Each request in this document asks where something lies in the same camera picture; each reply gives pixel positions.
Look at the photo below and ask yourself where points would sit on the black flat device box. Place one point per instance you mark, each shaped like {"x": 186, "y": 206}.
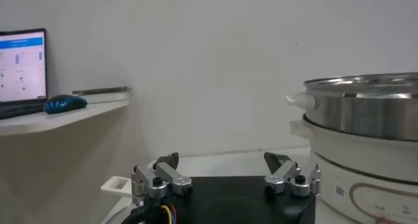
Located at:
{"x": 101, "y": 89}

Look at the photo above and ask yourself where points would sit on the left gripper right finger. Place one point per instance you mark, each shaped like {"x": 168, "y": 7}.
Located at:
{"x": 282, "y": 176}

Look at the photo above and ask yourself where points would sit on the white side desk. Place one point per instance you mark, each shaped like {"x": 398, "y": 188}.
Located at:
{"x": 65, "y": 117}

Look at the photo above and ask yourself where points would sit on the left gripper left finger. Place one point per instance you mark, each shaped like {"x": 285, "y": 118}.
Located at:
{"x": 170, "y": 176}

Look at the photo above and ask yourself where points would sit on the black laptop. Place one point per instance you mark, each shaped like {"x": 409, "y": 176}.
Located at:
{"x": 23, "y": 65}

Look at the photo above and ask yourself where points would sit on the white electric cooker pot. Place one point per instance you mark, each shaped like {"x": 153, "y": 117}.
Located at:
{"x": 359, "y": 160}

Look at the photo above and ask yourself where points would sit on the stainless steel steamer basket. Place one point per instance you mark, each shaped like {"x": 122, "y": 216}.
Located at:
{"x": 365, "y": 114}

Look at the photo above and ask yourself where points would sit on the blue computer mouse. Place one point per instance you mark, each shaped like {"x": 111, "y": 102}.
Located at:
{"x": 63, "y": 103}

